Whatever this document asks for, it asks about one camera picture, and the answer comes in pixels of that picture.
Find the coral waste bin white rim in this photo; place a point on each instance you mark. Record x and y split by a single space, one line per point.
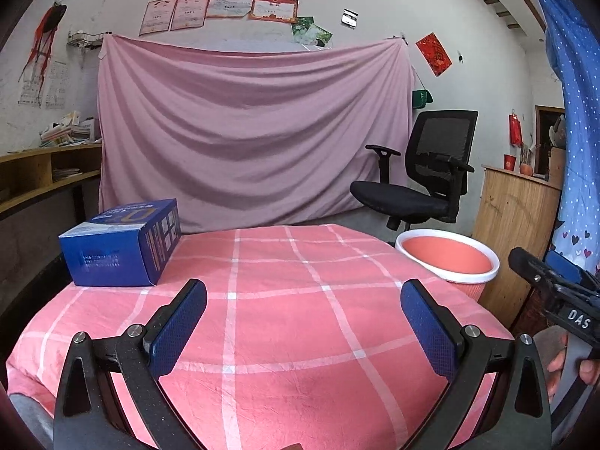
445 253

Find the blue cardboard box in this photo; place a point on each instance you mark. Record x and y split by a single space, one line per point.
108 258

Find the green hanging bag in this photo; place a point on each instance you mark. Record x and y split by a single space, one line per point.
422 99

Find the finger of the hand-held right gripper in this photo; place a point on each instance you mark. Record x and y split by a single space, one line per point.
529 265
569 267

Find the small wall photo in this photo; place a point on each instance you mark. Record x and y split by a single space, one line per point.
350 18

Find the blue dotted curtain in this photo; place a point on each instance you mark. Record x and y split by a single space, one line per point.
576 126

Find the black office chair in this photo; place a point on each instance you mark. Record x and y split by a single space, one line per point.
398 199

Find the person's right hand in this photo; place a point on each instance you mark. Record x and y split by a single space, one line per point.
557 356

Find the red hanging ornament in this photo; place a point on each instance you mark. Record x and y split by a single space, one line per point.
515 130

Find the red paper cup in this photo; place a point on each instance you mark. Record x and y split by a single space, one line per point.
510 163

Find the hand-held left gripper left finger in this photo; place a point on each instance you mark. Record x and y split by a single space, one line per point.
180 323

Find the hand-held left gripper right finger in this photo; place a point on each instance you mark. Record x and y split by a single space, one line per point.
429 328

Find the wall calendar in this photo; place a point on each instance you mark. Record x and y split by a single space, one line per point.
54 86

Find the green wall photo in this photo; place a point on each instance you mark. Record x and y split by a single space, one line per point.
318 36
300 26

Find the red tassel wall decoration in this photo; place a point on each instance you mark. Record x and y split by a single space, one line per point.
44 33

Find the wooden shelf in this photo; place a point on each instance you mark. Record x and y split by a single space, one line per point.
28 159

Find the stack of books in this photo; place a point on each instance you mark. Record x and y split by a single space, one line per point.
68 131

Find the metal wall rack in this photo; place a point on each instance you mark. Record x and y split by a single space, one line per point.
86 40

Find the pink checkered blanket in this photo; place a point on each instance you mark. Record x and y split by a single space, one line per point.
281 314

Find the wooden cabinet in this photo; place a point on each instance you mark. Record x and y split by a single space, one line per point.
511 225

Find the red diamond wall poster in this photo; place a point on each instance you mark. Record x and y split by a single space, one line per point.
433 55

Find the pink hanging sheet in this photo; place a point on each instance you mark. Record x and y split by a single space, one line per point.
234 126

